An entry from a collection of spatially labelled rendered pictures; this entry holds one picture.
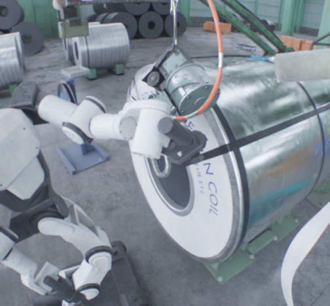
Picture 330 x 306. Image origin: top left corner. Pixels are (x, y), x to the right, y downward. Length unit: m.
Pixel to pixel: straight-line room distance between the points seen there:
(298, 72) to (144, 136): 0.32
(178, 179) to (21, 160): 1.13
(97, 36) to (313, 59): 5.75
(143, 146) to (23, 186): 0.45
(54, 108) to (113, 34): 5.34
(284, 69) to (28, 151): 0.70
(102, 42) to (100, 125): 5.31
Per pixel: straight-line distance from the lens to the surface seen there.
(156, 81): 0.85
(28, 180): 0.80
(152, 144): 0.47
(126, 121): 0.56
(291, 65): 0.27
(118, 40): 6.00
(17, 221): 0.95
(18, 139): 0.75
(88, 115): 0.66
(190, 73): 0.71
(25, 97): 0.84
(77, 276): 1.47
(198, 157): 0.68
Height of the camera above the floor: 1.61
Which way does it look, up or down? 32 degrees down
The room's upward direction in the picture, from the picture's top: straight up
